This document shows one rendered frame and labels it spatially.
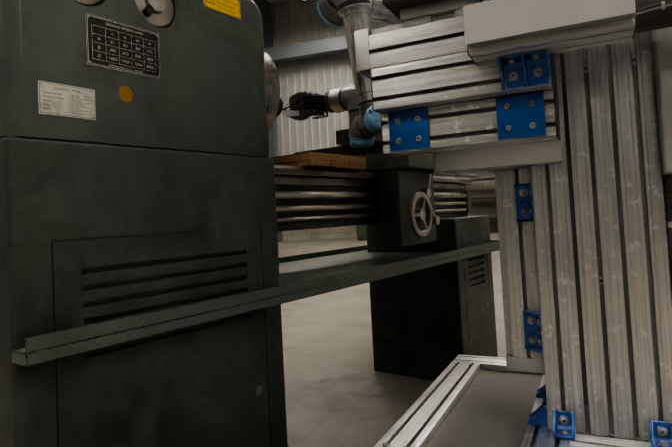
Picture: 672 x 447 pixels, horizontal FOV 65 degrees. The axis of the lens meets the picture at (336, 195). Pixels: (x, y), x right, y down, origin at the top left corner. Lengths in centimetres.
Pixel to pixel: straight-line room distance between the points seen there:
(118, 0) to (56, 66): 19
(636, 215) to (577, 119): 23
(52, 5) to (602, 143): 107
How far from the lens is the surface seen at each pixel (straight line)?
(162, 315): 103
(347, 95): 162
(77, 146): 100
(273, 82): 150
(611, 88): 129
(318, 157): 157
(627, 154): 125
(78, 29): 105
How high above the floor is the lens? 72
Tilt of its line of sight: 2 degrees up
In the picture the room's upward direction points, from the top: 3 degrees counter-clockwise
